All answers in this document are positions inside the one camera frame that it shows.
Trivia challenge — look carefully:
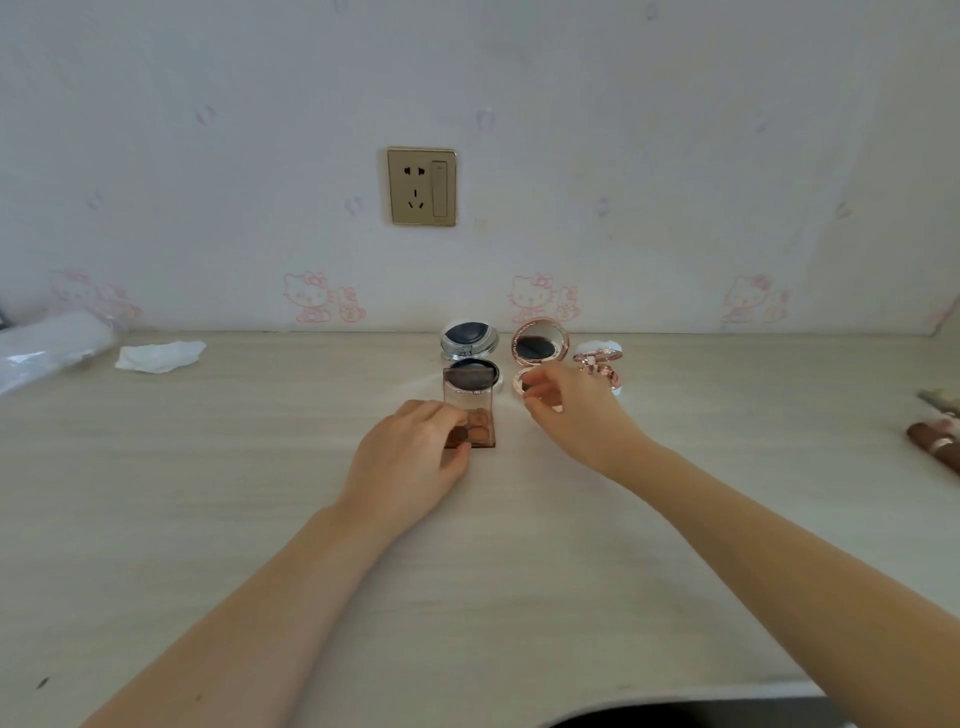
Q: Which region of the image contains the person's right hand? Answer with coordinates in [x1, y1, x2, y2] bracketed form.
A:
[521, 360, 666, 483]

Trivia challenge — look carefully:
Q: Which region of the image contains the person's left hand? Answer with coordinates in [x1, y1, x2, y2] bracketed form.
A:
[334, 399, 474, 536]

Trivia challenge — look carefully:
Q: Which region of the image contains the brown eyeshadow palette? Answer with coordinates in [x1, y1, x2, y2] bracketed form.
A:
[441, 360, 498, 452]

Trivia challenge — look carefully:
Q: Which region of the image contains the rose gold mirror compact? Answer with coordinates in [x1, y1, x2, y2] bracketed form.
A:
[510, 317, 573, 400]

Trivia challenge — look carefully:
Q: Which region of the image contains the person's left forearm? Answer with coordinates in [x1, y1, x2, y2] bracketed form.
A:
[81, 501, 391, 728]

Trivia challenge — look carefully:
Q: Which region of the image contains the person's right forearm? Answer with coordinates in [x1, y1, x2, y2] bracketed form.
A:
[616, 442, 960, 728]

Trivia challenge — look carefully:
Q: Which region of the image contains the white compact with gold ornament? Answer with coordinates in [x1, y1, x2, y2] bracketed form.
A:
[573, 341, 626, 397]

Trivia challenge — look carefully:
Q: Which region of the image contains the silver mirror compact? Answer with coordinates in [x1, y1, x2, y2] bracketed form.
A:
[438, 320, 502, 393]

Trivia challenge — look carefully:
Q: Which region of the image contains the crumpled white tissue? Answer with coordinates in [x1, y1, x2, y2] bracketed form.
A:
[114, 340, 208, 375]

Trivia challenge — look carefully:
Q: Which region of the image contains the black clothing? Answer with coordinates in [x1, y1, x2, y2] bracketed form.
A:
[546, 696, 852, 728]

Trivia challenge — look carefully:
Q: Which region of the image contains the brown makeup brush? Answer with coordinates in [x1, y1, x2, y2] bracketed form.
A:
[905, 421, 960, 477]

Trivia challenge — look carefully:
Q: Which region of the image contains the pale makeup brush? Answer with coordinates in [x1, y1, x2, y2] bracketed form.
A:
[918, 387, 960, 421]

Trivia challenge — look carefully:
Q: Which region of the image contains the clear plastic bag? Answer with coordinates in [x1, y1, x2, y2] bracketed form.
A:
[0, 309, 123, 396]

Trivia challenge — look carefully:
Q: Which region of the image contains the gold wall socket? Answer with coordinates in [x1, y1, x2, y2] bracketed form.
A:
[386, 147, 459, 228]

